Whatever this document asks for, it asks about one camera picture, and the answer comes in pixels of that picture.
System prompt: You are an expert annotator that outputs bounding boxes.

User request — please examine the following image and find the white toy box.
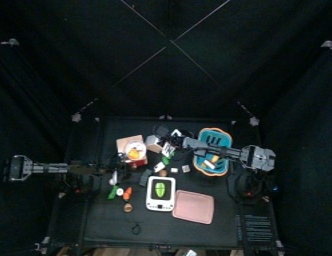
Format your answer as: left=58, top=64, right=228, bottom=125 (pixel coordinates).
left=145, top=134, right=165, bottom=154

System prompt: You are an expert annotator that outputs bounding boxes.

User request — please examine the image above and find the white toy spoon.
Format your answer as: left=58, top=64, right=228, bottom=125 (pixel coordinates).
left=108, top=170, right=120, bottom=187

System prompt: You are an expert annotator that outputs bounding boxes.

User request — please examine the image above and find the dark flat toy piece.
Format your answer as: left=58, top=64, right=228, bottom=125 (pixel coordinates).
left=139, top=168, right=155, bottom=188

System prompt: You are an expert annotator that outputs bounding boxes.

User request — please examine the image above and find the white toy block piece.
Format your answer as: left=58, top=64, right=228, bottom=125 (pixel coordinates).
left=153, top=161, right=168, bottom=173

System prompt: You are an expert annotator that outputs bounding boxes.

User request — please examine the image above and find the orange toy carrot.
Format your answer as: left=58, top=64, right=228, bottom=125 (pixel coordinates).
left=122, top=186, right=135, bottom=202

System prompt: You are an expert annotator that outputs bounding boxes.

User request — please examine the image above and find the blue basket with orange rim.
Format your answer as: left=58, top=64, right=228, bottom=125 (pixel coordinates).
left=192, top=127, right=235, bottom=178

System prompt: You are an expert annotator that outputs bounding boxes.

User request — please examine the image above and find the green toy vegetable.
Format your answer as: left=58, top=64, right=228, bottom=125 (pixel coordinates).
left=106, top=185, right=121, bottom=201

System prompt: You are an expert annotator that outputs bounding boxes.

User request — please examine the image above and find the white toy piece in basket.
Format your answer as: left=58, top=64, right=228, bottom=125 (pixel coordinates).
left=203, top=159, right=219, bottom=170

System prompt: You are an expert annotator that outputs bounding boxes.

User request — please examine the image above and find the white toy kitchen scale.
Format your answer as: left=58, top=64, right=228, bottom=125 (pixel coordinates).
left=145, top=175, right=179, bottom=213

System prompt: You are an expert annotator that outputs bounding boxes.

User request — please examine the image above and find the pink cutting board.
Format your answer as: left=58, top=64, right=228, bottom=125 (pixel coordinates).
left=172, top=189, right=216, bottom=225

